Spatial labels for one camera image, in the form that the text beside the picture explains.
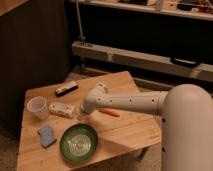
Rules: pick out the white plastic bottle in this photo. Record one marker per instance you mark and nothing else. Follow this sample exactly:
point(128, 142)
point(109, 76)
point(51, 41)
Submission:
point(61, 109)

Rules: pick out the green ceramic bowl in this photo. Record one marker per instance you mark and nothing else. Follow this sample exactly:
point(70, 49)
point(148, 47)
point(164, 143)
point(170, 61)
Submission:
point(78, 143)

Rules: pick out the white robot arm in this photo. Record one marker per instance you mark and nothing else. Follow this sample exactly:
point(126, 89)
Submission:
point(187, 121)

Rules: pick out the orange carrot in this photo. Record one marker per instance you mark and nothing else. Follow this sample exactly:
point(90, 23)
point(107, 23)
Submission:
point(109, 112)

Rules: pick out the black and white eraser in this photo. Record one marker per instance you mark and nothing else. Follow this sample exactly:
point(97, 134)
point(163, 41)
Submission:
point(66, 88)

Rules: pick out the wooden table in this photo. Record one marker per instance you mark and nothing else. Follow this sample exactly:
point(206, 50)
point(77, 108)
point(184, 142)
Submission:
point(117, 135)

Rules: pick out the clear plastic cup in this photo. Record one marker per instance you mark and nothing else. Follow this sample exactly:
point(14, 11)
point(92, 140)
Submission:
point(38, 106)

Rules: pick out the blue sponge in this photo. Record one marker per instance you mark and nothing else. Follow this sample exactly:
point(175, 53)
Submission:
point(47, 137)

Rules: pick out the metal shelf rack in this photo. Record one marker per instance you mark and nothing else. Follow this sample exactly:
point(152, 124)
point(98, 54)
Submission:
point(143, 37)

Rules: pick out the black handle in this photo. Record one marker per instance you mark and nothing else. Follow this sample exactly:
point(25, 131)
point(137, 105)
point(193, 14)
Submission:
point(191, 64)

